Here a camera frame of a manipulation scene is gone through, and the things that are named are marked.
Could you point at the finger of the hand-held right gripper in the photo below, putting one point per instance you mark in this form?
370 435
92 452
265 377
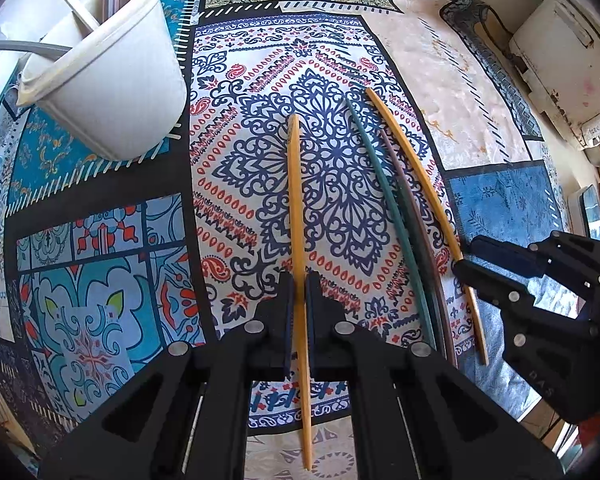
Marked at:
505 255
485 285

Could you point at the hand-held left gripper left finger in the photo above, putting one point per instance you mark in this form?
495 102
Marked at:
285 320

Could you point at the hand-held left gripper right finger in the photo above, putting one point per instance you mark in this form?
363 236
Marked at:
317 320

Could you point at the yellow chopstick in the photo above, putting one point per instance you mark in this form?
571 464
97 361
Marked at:
430 182
296 210

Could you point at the brown chopstick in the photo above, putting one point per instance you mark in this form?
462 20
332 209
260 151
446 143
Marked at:
412 195

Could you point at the green chopstick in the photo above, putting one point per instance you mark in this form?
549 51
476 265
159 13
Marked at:
380 180

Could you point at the white ceramic utensil cup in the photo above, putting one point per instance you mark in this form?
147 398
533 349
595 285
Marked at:
115 85

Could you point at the grey chopstick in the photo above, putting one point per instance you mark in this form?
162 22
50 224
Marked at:
20 46

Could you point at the patterned blue patchwork mat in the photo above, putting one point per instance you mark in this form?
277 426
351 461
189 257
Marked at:
330 160

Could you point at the white rice cooker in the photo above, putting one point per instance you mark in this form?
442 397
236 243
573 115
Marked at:
565 60

